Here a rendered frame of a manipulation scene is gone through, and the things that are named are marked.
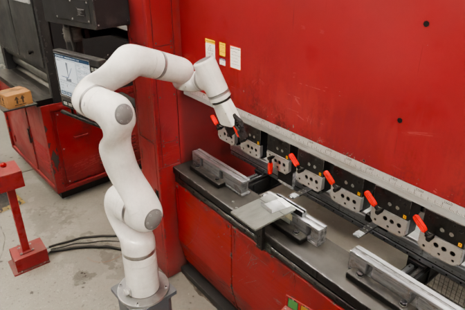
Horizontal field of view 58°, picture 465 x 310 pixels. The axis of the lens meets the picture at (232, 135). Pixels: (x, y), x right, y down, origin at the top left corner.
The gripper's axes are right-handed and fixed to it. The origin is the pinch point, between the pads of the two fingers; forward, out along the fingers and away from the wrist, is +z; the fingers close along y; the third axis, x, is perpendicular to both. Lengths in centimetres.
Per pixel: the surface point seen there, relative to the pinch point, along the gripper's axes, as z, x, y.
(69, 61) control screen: -45, -24, -124
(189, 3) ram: -47, 40, -77
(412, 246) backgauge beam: 82, 45, 23
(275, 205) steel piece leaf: 53, 14, -25
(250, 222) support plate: 49, -4, -20
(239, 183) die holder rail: 50, 15, -60
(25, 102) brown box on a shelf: -26, -54, -236
